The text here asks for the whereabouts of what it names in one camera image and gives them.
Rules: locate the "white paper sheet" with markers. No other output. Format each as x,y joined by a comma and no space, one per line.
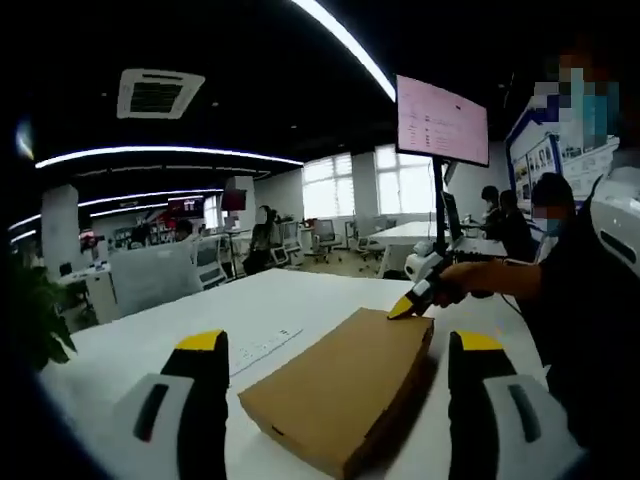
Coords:
270,347

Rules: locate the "person's dark clothed body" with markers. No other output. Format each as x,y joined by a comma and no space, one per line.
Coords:
590,325

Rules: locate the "white office chair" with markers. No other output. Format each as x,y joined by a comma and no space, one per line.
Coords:
326,232
210,260

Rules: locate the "white desk partition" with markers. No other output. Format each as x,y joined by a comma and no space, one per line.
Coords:
150,280

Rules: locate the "ceiling air conditioner vent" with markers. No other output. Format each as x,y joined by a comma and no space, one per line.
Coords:
160,95

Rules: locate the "black screen stand pole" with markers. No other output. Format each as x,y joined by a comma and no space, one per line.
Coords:
439,210

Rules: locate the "broad ceiling light strip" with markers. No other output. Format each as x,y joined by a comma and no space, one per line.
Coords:
350,45

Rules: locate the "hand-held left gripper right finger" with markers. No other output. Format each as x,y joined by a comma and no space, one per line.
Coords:
530,430

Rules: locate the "white pillar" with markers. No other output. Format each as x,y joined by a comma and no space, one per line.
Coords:
60,225

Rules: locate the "blue framed wall poster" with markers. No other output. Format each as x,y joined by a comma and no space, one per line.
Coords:
522,170

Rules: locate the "brown cardboard shoe box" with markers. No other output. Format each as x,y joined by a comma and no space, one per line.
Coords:
340,390

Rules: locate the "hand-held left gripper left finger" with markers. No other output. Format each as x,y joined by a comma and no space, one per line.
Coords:
165,425

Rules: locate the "person's right hand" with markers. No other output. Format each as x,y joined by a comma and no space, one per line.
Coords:
470,280

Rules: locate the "bright window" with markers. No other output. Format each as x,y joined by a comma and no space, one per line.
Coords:
327,190
405,185

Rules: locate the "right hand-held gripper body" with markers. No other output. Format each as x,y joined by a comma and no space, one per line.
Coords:
417,265

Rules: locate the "potted green plant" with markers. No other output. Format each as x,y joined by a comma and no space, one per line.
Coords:
40,310

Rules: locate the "large display screen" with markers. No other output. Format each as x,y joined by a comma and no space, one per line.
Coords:
440,120

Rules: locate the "white office desk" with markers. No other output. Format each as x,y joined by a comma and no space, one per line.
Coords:
405,232

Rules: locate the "thin curved ceiling light strip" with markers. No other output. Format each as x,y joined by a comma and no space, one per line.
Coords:
150,149

